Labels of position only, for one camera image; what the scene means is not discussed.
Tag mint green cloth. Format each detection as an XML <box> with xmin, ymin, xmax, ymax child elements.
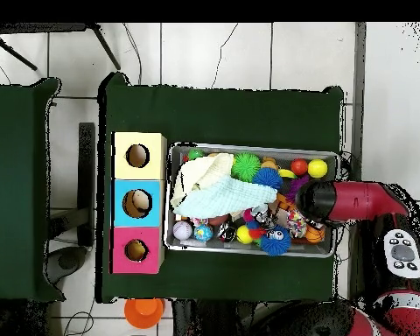
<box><xmin>172</xmin><ymin>176</ymin><xmax>279</xmax><ymax>220</ymax></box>

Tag silver mesh bin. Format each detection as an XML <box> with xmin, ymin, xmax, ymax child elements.
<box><xmin>163</xmin><ymin>142</ymin><xmax>340</xmax><ymax>259</ymax></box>

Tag wooden box with three holes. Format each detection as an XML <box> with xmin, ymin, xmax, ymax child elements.
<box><xmin>108</xmin><ymin>131</ymin><xmax>168</xmax><ymax>275</ymax></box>

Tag cream cloth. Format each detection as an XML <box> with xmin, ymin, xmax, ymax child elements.
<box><xmin>170</xmin><ymin>152</ymin><xmax>235</xmax><ymax>207</ymax></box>

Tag green spiky ball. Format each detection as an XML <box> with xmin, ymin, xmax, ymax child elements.
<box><xmin>230</xmin><ymin>152</ymin><xmax>263</xmax><ymax>183</ymax></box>

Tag globe print ball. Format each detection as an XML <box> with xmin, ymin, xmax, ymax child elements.
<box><xmin>192</xmin><ymin>223</ymin><xmax>214</xmax><ymax>243</ymax></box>

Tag white baseball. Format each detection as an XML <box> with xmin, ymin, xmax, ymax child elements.
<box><xmin>171</xmin><ymin>220</ymin><xmax>194</xmax><ymax>242</ymax></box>

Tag blue spiky ball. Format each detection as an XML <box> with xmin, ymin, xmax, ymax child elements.
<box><xmin>251</xmin><ymin>166</ymin><xmax>284</xmax><ymax>191</ymax></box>

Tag small yellow ball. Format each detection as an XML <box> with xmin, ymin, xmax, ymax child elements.
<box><xmin>235</xmin><ymin>224</ymin><xmax>255</xmax><ymax>245</ymax></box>

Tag dark green table cloth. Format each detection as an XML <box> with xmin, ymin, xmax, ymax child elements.
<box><xmin>96</xmin><ymin>72</ymin><xmax>345</xmax><ymax>305</ymax></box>

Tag purple spiky ball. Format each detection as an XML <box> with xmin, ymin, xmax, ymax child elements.
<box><xmin>285</xmin><ymin>174</ymin><xmax>311</xmax><ymax>204</ymax></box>

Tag blue fuzzy ball with eyes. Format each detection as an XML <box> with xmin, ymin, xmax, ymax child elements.
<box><xmin>259</xmin><ymin>224</ymin><xmax>292</xmax><ymax>257</ymax></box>

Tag red orange ball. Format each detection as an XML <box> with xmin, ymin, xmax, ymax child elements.
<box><xmin>290</xmin><ymin>157</ymin><xmax>309</xmax><ymax>177</ymax></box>

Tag yellow smooth ball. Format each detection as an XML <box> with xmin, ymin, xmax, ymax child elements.
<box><xmin>307</xmin><ymin>158</ymin><xmax>329</xmax><ymax>179</ymax></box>

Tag orange basketball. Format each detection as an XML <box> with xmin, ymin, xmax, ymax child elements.
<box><xmin>304</xmin><ymin>225</ymin><xmax>326</xmax><ymax>244</ymax></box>

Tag black upright stand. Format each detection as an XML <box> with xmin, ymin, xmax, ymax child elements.
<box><xmin>77</xmin><ymin>122</ymin><xmax>96</xmax><ymax>248</ymax></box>

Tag orange cone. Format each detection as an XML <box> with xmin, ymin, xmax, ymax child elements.
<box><xmin>123</xmin><ymin>297</ymin><xmax>166</xmax><ymax>330</ymax></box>

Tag grey round stand base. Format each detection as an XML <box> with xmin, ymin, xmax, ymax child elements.
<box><xmin>45</xmin><ymin>246</ymin><xmax>88</xmax><ymax>284</ymax></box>

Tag black tripod legs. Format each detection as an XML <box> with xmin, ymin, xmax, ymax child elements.
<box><xmin>0</xmin><ymin>22</ymin><xmax>122</xmax><ymax>71</ymax></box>

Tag green cloth covered side table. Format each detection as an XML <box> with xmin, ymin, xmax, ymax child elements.
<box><xmin>0</xmin><ymin>77</ymin><xmax>66</xmax><ymax>303</ymax></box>

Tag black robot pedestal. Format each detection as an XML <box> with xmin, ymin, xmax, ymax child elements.
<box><xmin>171</xmin><ymin>298</ymin><xmax>256</xmax><ymax>336</ymax></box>

